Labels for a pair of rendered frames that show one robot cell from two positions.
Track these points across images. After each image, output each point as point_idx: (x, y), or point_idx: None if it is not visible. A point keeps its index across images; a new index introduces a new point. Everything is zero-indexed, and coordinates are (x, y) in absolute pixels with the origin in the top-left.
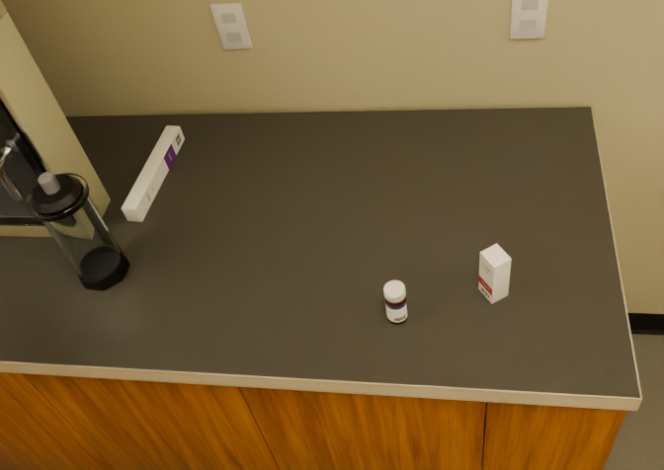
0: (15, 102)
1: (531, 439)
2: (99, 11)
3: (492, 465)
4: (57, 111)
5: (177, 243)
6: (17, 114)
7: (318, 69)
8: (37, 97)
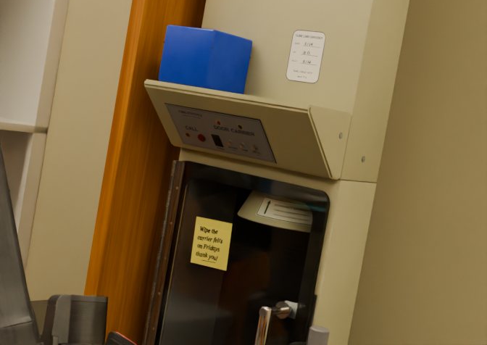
0: (331, 256)
1: None
2: (422, 290)
3: None
4: (349, 312)
5: None
6: (325, 268)
7: None
8: (346, 277)
